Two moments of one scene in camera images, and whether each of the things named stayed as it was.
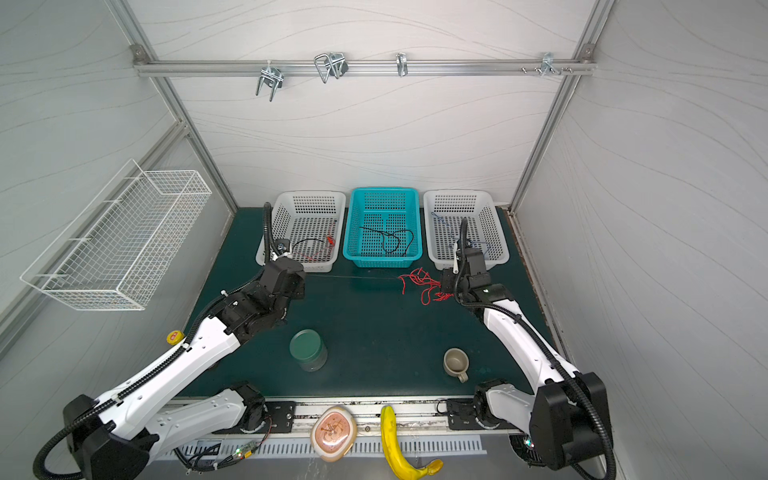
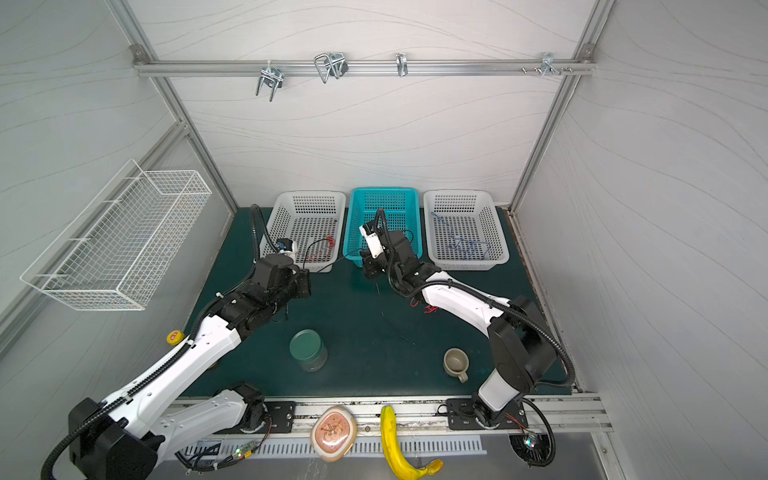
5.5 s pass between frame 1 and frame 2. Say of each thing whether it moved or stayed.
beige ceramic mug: stayed
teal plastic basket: stayed
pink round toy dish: stayed
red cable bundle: moved
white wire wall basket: stayed
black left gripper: stayed
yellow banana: stayed
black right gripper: moved
